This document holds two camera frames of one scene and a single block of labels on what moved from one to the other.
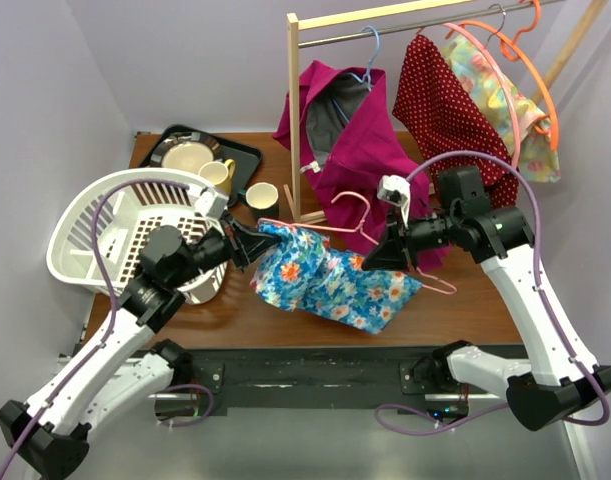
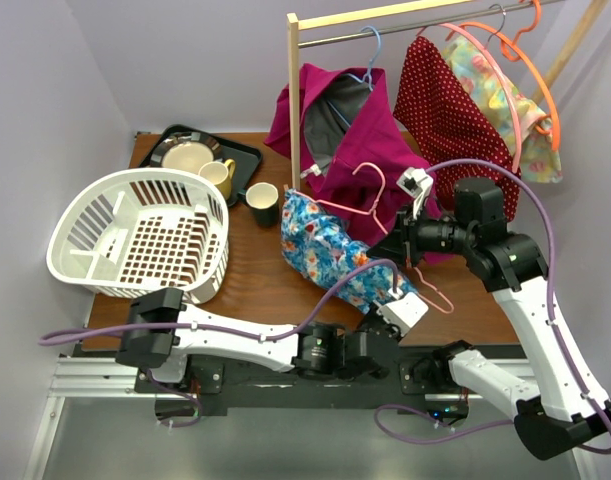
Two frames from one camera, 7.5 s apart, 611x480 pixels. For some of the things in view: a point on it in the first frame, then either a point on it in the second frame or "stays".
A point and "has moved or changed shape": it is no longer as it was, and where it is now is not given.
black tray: (245, 158) stays
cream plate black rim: (187, 150) stays
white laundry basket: (95, 240) stays
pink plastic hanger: (470, 37) stays
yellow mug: (219, 174) stays
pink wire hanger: (361, 229) to (438, 309)
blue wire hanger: (368, 78) stays
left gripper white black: (243, 245) to (383, 314)
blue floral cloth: (303, 272) has moved or changed shape
